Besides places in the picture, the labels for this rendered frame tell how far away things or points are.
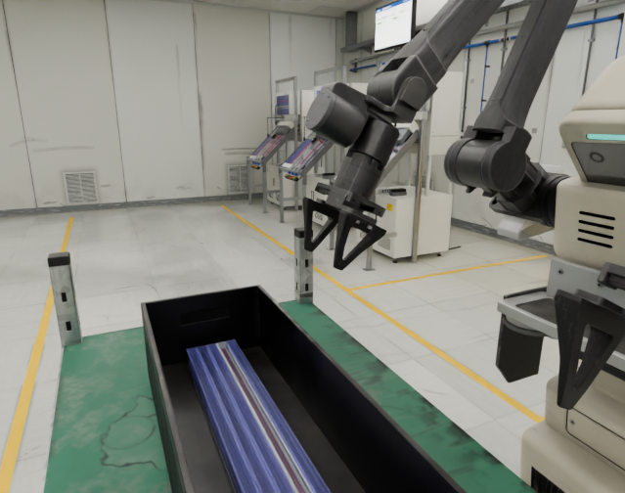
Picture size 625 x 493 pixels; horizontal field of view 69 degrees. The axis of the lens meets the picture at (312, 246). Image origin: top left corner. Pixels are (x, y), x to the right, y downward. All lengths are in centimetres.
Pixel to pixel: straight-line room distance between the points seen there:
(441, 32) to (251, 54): 724
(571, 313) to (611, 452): 52
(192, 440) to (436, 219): 407
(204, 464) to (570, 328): 37
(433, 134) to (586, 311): 401
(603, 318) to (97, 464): 50
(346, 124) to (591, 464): 62
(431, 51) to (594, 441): 62
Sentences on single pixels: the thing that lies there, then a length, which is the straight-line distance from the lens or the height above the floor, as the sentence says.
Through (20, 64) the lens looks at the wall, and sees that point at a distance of 753.
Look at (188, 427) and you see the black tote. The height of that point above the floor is 96.
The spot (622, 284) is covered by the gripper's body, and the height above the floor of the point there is 120.
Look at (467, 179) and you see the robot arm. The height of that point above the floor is 121.
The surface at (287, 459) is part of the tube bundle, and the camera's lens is 47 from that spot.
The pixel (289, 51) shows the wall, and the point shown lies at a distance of 811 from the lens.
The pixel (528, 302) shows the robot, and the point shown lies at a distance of 75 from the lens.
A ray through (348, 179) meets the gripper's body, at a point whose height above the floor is 123.
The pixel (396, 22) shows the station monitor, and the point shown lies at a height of 213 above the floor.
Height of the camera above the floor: 130
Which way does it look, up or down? 16 degrees down
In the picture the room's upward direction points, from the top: straight up
